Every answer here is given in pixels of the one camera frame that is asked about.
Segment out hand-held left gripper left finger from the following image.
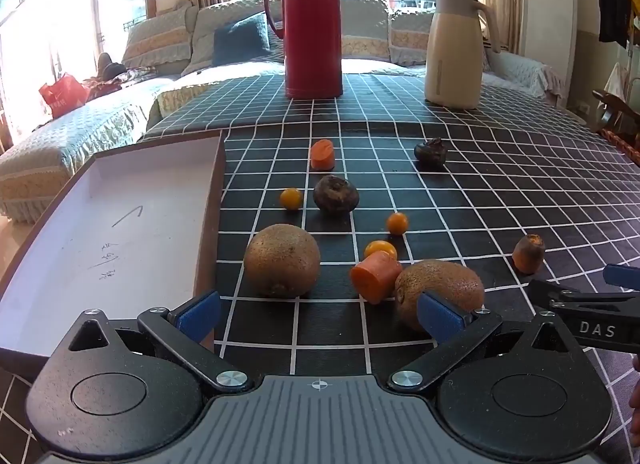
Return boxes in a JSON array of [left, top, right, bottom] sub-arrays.
[[67, 290, 250, 393]]

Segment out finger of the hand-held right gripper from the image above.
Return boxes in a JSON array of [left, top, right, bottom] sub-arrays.
[[602, 264, 640, 291], [527, 279, 640, 345]]

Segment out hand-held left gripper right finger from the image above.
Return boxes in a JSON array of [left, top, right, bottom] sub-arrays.
[[387, 291, 577, 393]]

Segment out brown kiwi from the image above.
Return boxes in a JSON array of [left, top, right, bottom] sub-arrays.
[[394, 259, 486, 333], [243, 224, 322, 299]]

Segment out person's right hand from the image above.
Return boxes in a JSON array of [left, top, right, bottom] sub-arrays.
[[628, 355, 640, 451]]

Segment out orange carrot piece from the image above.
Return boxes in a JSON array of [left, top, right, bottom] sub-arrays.
[[349, 250, 403, 306], [310, 139, 336, 172]]

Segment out carrot piece with dark end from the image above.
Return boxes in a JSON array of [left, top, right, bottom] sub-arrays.
[[511, 234, 546, 275]]

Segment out cardboard box with white inside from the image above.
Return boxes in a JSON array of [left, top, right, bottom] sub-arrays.
[[0, 131, 227, 381]]

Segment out dark water chestnut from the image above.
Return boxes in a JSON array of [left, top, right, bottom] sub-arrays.
[[313, 175, 360, 217], [414, 138, 449, 169]]

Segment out sofa with quilted cover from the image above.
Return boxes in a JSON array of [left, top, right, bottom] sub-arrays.
[[0, 0, 566, 225]]

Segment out red plastic bag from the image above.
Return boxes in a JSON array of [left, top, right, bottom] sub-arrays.
[[39, 72, 91, 119]]

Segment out dark hat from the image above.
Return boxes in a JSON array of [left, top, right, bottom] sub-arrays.
[[82, 52, 129, 89]]

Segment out cream thermos jug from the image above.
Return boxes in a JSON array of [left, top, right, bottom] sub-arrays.
[[424, 0, 502, 110]]

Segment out white standing air conditioner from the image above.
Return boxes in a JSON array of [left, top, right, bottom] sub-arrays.
[[519, 0, 579, 109]]

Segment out dark blue pillow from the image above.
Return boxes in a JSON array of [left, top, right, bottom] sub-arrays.
[[212, 12, 272, 67]]

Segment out quilted sofa back cushion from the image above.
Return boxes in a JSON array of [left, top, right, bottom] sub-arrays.
[[181, 0, 287, 77], [388, 10, 436, 65], [340, 0, 391, 62], [121, 4, 194, 69]]

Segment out red thermos flask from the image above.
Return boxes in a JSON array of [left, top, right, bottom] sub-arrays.
[[263, 0, 344, 100]]

